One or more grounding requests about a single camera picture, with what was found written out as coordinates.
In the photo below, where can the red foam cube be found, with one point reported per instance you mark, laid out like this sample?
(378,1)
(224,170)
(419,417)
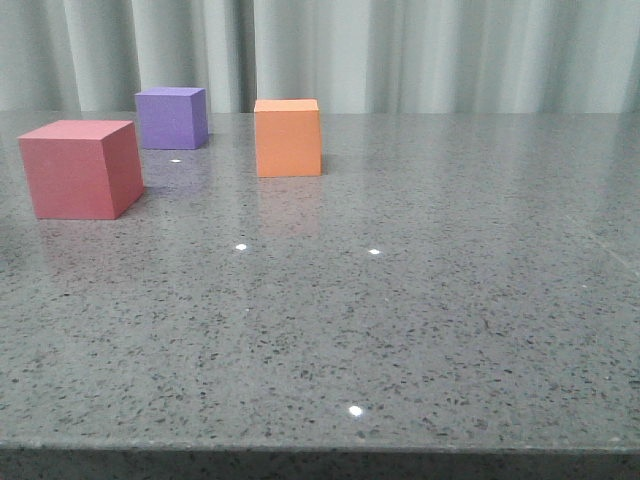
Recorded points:
(82,169)

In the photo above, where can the pale green curtain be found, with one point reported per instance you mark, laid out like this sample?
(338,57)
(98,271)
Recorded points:
(353,56)

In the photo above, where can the orange foam cube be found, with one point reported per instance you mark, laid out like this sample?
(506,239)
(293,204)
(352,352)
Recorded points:
(288,137)

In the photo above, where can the purple foam cube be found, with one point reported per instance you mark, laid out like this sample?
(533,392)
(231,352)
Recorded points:
(172,118)

